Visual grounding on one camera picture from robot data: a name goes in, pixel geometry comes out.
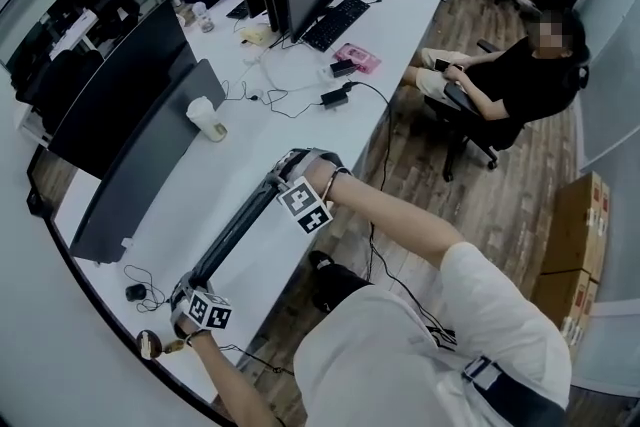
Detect person's black shoe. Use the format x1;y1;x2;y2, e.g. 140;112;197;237
307;249;335;272

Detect black power cord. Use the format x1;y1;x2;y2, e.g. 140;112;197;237
347;80;395;196

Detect slim black upright computer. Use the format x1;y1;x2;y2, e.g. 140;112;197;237
263;0;289;34

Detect black power adapter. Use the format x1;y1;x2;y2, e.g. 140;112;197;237
319;87;350;110

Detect person's left hand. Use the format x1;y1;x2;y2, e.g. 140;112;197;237
172;316;212;342

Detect person's right hand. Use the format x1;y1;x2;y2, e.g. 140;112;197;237
303;163;338;202

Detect person's left forearm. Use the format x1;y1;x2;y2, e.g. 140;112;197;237
192;332;289;427

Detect brown cardboard box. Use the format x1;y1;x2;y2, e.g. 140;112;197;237
529;269;601;347
541;171;612;277

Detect black desk cable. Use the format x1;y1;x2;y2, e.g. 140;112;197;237
219;79;326;119

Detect black wired mouse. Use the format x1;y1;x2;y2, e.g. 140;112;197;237
122;263;167;315

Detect person's right forearm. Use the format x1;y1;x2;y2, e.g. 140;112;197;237
323;170;464;274

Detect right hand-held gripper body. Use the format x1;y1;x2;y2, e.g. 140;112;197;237
276;147;352;235

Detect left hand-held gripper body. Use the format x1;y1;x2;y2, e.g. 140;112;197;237
169;290;234;332

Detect person's white shirt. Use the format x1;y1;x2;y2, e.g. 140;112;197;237
292;239;574;427

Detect dark grey desk divider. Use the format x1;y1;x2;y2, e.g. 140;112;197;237
69;58;226;265

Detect black waist strap with buckle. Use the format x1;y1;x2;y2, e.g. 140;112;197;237
460;354;570;427

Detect white cable with plug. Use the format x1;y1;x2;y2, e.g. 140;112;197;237
242;54;334;92

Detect small black box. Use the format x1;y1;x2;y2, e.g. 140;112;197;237
329;59;357;79

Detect pink patterned box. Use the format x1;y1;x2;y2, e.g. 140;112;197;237
332;42;382;75

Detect cream tumbler brown lid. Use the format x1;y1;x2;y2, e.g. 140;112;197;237
135;328;189;361

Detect person's black trousers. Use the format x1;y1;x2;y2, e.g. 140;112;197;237
312;264;375;315

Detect thin metal bracelet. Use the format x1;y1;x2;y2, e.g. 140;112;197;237
322;167;352;205

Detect clear glass jar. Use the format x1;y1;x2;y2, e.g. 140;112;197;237
191;1;215;34

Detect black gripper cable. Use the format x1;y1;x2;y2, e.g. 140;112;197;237
367;219;459;351
217;343;299;376

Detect cream tissue box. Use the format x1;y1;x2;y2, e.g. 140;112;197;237
239;23;274;47

